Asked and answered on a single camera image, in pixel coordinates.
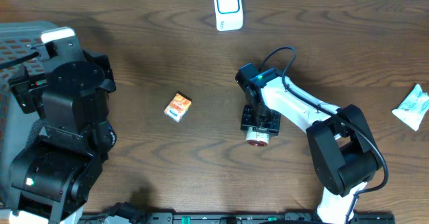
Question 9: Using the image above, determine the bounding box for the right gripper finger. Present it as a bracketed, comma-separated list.
[261, 110, 281, 136]
[240, 105, 255, 132]

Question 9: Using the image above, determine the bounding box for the green lid jar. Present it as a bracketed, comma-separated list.
[245, 129, 270, 147]

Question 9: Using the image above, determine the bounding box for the orange snack packet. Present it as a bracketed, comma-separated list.
[164, 93, 192, 122]

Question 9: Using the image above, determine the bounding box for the light blue wipes pack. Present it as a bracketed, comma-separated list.
[391, 84, 428, 131]

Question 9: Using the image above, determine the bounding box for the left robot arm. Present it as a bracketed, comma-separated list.
[3, 36, 116, 223]

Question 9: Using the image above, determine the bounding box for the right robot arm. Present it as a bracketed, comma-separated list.
[235, 64, 387, 223]

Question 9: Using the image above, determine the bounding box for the white barcode scanner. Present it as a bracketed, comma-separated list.
[214, 0, 243, 32]

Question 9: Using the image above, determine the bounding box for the grey plastic basket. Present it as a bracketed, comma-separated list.
[0, 20, 61, 208]

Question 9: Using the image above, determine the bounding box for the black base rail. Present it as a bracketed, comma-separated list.
[78, 211, 397, 224]

